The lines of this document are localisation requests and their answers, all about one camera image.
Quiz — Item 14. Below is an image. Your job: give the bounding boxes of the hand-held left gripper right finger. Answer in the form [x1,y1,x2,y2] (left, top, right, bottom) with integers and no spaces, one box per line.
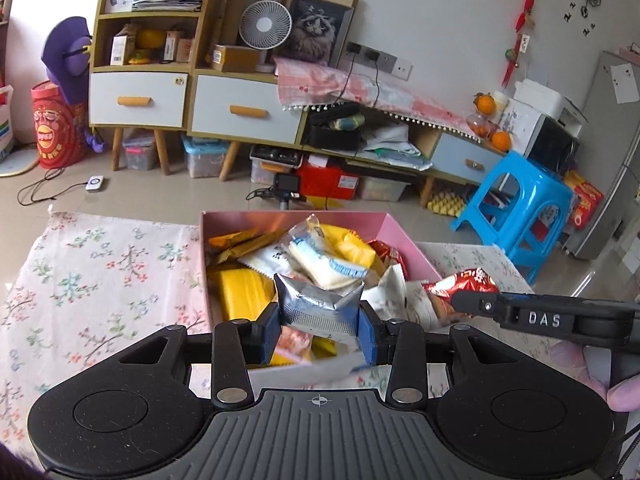
[359,301,526,407]

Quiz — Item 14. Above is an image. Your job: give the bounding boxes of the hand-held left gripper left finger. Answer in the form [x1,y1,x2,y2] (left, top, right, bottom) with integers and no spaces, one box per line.
[112,302,281,407]

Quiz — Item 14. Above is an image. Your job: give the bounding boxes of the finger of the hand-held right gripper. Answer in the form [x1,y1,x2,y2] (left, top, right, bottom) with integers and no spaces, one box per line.
[450,290,504,326]

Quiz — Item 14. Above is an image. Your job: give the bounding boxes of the red snack packet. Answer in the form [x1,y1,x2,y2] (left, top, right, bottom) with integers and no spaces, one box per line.
[421,267,501,306]
[369,239,407,273]

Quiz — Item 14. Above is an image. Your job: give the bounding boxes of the pink clear-wrapped snack bar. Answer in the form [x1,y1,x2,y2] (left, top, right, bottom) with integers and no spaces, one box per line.
[276,329,315,363]

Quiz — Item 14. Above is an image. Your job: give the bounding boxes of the clear-wrapped brown cracker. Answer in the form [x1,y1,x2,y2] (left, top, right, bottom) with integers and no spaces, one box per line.
[429,294,473,330]

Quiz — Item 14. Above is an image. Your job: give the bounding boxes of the white snack packet green print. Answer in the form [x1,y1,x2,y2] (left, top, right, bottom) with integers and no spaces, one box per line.
[361,264,410,322]

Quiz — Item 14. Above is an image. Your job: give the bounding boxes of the yellow snack packet blue label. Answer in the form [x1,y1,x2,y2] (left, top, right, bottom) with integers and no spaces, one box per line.
[312,336,338,360]

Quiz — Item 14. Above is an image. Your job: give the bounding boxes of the large yellow snack packet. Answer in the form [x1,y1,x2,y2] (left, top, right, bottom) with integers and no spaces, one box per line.
[206,264,277,322]

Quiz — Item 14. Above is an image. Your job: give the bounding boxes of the silver grey printed snack packet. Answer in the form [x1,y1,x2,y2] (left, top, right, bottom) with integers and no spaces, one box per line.
[273,272,364,347]

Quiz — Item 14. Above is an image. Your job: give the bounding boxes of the long white blue snack packet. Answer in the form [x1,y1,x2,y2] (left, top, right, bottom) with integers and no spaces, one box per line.
[287,214,369,292]

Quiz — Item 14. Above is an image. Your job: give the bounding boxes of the mustard brown snack packet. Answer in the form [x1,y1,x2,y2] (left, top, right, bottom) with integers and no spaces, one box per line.
[214,234,283,265]

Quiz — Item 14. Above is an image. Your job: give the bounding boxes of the pink cardboard box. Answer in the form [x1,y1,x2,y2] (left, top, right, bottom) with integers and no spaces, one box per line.
[199,210,446,392]

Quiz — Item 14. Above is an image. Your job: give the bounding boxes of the person's right hand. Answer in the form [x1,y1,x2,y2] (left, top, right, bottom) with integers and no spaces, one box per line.
[550,340,640,413]

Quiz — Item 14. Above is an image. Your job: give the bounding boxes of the yellow egg tray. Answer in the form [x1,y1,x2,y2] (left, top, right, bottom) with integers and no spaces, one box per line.
[426,191,468,218]

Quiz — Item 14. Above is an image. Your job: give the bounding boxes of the red snack carton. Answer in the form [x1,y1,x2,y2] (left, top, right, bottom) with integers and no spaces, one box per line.
[564,170,605,231]

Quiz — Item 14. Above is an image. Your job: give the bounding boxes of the blue plastic stool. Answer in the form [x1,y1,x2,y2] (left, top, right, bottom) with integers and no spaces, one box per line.
[450,150,575,286]

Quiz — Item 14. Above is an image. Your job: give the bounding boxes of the wide clear storage bin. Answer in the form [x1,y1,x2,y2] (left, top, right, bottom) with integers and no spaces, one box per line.
[357,175,408,203]

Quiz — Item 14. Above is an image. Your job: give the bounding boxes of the low wooden tv cabinet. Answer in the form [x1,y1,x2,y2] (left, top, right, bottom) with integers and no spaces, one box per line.
[300,105,506,206]

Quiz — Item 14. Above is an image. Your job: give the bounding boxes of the grey refrigerator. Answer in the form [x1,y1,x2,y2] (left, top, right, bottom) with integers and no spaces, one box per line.
[565,50,640,261]

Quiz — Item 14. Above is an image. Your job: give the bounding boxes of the red cardboard box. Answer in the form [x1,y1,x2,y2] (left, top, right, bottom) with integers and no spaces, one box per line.
[297,160,361,201]

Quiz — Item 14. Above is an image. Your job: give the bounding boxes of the floral tablecloth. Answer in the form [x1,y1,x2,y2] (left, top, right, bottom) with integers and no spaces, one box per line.
[0,205,616,480]

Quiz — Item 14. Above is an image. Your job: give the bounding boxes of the pile of white clothes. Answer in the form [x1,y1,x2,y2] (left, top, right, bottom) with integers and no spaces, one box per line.
[360,122,433,171]

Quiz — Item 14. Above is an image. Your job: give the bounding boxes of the black flat device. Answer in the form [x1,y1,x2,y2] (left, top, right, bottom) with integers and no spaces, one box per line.
[250,144,303,168]

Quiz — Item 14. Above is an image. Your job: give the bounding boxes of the black microwave oven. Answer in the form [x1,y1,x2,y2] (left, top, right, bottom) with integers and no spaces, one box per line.
[530,112,581,161]

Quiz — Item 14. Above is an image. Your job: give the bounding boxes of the blue-lid storage bin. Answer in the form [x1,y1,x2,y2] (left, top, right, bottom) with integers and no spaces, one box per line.
[181,135,228,179]

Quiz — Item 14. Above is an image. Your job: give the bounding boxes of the black bag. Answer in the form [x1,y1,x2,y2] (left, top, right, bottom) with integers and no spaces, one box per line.
[305,105,368,151]

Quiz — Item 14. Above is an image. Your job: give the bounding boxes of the white printer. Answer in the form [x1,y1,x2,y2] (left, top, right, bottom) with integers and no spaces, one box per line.
[557,95,588,128]

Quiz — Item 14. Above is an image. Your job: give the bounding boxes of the white foam box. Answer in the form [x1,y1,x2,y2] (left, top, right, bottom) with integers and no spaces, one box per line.
[515,77,563,111]

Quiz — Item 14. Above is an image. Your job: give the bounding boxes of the white paper note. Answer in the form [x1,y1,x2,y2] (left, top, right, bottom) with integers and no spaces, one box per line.
[609,64,640,105]

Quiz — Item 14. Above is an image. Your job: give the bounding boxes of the wooden drawer cabinet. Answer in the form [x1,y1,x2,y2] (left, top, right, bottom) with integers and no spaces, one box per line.
[187,67,308,181]

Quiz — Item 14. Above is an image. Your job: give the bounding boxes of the pink cherry print cloth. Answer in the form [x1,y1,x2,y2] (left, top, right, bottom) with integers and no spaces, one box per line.
[275,57,481,141]

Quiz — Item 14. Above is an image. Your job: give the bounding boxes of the tall wooden shelf cabinet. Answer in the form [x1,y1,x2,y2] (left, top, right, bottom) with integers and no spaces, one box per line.
[87,0,223,173]

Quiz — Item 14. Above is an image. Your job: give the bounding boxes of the brown cardboard box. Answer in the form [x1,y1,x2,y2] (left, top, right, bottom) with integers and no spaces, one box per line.
[210,44,261,72]

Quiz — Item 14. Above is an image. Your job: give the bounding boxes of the red gift bag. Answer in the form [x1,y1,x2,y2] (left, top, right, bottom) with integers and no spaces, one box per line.
[31,80,91,170]

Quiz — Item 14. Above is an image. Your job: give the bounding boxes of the white round base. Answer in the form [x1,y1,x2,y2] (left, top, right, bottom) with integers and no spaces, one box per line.
[0,145,41,178]

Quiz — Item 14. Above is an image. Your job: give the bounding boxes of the white desk fan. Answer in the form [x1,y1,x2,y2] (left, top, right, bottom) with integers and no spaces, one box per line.
[239,0,292,73]

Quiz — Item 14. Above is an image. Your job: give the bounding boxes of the red hanging ornament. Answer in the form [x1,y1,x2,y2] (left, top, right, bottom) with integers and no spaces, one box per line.
[502,0,546,86]

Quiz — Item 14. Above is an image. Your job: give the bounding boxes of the framed cat picture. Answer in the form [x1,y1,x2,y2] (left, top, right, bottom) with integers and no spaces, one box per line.
[274,0,361,68]

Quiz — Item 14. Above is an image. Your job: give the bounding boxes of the orange yellow round item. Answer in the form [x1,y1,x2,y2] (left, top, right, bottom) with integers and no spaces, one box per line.
[129,27,167,65]

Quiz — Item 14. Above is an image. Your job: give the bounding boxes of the white carton box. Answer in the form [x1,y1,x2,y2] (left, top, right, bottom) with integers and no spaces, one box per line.
[110,27,137,67]

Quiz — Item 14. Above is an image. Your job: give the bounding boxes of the white shopping bag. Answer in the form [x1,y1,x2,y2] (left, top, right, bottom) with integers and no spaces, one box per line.
[0,85,15,163]

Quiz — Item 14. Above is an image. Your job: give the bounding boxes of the purple plush toy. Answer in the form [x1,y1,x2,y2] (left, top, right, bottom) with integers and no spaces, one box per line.
[41,16,108,153]

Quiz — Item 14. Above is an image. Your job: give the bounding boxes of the black action camera on tripod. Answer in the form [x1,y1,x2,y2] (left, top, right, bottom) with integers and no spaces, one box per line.
[272,172,305,213]

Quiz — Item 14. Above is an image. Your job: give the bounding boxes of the black power cable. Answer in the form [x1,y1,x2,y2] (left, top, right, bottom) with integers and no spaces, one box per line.
[370,60,383,112]
[334,52,357,107]

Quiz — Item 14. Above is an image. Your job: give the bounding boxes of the black floor cable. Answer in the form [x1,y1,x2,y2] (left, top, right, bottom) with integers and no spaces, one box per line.
[17,167,93,206]

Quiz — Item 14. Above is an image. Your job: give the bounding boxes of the wall socket with black plugs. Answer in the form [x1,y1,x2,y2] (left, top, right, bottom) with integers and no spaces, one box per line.
[346,41,380,63]

